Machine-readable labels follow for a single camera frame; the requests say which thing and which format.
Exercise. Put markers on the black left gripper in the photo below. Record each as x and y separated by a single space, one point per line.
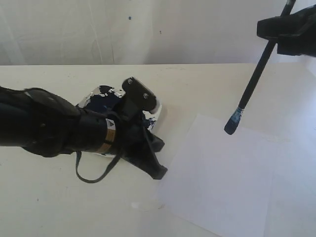
119 130

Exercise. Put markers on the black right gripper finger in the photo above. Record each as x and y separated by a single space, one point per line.
296 25
297 45

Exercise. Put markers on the black paintbrush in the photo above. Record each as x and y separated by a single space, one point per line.
234 120

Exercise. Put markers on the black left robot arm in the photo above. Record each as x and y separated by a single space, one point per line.
48 125

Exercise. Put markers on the white tray with blue paint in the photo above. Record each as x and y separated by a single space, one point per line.
109 95

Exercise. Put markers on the white paper sheet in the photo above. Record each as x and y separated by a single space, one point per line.
245 185

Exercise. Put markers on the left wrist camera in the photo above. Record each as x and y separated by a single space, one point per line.
140 95

